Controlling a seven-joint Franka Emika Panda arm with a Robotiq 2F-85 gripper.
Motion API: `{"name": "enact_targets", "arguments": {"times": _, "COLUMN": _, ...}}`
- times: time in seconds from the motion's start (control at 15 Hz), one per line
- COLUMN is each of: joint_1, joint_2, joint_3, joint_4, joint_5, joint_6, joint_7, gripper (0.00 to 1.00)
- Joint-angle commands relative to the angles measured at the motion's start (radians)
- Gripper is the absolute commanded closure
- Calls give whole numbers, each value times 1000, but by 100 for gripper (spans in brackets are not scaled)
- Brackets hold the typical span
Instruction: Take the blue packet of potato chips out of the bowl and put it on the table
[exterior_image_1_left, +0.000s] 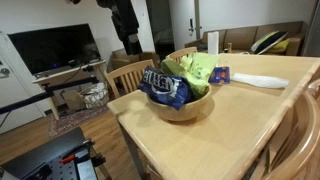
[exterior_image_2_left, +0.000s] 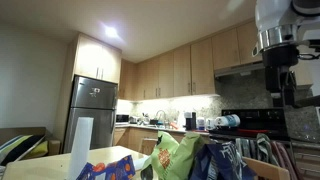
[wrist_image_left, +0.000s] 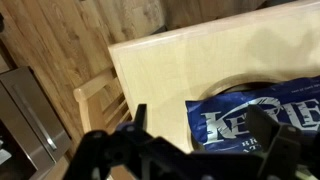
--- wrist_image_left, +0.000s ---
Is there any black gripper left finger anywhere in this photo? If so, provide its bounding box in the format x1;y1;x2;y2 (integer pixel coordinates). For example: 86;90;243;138
63;103;201;180

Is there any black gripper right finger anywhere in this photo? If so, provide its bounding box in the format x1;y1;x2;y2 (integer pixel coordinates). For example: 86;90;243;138
247;104;320;180

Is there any blue potato chips packet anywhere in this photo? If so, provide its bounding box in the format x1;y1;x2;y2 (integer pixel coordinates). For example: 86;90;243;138
185;75;320;155

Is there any round wooden bowl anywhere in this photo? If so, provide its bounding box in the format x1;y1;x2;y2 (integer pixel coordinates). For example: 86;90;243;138
203;73;284;101

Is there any wooden slat back chair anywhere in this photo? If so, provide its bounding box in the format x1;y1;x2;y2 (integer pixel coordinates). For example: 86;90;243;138
73;68;134;135

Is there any stainless appliance with bar handle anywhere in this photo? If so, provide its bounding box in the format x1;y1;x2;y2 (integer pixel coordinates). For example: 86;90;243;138
0;65;73;180

